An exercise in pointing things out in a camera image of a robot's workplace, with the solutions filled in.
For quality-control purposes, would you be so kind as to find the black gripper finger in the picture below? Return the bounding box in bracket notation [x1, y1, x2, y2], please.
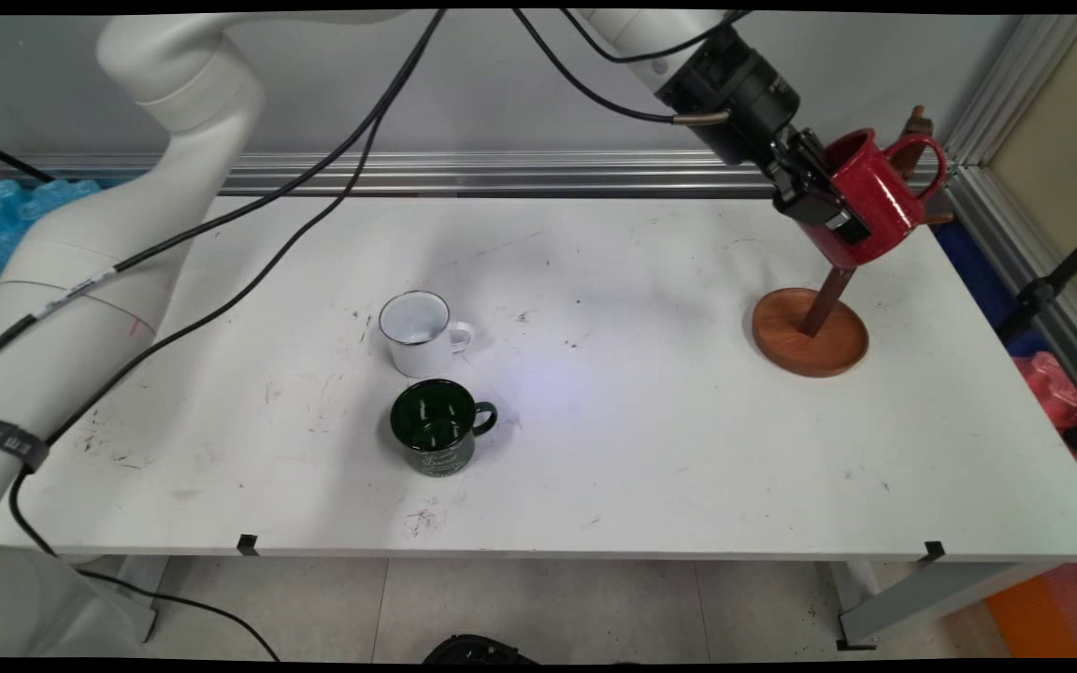
[784, 126, 840, 180]
[772, 166, 873, 247]

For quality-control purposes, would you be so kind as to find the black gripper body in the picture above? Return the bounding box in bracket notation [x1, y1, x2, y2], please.
[654, 26, 801, 168]

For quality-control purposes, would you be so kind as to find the red enamel mug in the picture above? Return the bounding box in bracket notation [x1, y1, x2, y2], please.
[814, 128, 949, 270]

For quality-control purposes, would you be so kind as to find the brown wooden mug tree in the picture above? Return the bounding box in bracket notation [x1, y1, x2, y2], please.
[751, 105, 955, 379]

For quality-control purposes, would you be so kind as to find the blue plastic box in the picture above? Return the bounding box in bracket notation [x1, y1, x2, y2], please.
[933, 224, 1049, 358]

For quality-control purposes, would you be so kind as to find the black stand pole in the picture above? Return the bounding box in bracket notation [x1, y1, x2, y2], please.
[997, 215, 1077, 342]

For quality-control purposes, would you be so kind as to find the beige partition panel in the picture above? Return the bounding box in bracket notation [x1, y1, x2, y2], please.
[987, 14, 1077, 309]

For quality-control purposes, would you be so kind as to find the pink red plastic bag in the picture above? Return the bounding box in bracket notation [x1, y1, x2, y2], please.
[1011, 353, 1077, 510]

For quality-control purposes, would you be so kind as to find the white enamel mug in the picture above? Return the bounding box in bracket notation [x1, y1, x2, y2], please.
[379, 290, 476, 379]

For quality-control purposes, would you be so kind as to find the grey metal table leg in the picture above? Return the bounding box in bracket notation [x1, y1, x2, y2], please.
[814, 559, 1058, 652]
[52, 555, 170, 644]

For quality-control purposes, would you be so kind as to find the dark green enamel mug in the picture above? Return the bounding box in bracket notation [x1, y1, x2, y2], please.
[390, 378, 500, 478]

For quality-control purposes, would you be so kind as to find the black object on floor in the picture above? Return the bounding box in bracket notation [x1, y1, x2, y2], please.
[422, 634, 539, 665]

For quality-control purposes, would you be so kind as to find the aluminium profile frame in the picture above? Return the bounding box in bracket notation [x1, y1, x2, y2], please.
[945, 14, 1077, 431]

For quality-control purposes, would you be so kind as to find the long aluminium profile rail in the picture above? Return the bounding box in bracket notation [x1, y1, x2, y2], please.
[0, 150, 955, 199]

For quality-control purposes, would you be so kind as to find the black velcro strap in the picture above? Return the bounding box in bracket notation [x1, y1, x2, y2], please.
[0, 415, 50, 474]

